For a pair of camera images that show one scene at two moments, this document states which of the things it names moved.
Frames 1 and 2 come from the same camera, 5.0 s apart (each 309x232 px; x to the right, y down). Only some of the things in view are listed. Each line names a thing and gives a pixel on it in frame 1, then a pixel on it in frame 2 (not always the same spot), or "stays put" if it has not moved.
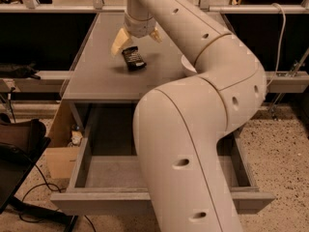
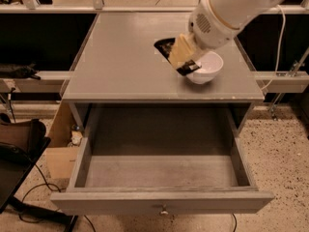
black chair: [22, 142] stays put
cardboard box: [59, 155] stays put
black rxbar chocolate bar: [133, 58] to [184, 69]
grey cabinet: [99, 77] stays put
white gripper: [140, 27] to [209, 30]
